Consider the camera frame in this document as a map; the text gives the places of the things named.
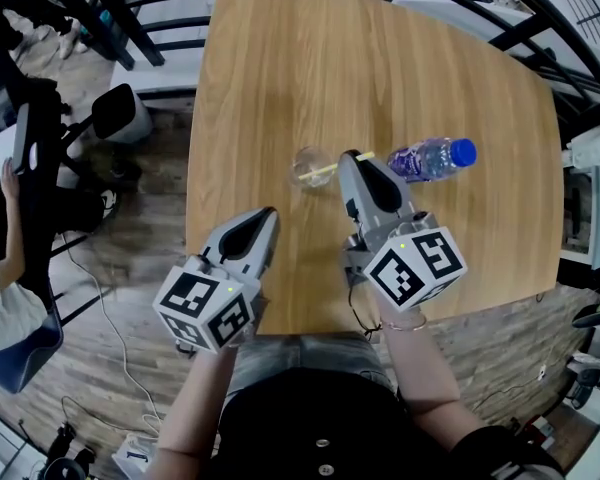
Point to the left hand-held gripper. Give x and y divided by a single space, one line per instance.
205 308

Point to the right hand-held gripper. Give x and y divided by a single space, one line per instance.
415 268

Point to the yellow and white straw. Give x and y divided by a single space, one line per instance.
320 172

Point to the clear drinking glass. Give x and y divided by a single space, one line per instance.
312 158

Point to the person's right forearm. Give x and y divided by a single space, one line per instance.
420 368

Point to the person's left forearm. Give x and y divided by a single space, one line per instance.
195 408

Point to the blue capped water bottle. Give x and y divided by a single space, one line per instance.
425 160

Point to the person's grey denim shorts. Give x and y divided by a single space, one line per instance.
310 355

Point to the white waste bin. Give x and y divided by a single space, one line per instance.
140 123

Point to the person's black shirt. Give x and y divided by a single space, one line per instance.
320 418

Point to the black mesh office chair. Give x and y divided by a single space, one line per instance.
112 110

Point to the light wooden table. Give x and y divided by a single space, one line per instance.
152 55

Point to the white jacket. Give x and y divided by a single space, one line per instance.
595 145

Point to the dark blue chair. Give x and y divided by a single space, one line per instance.
25 363

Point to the open laptop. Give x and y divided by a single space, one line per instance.
0 153

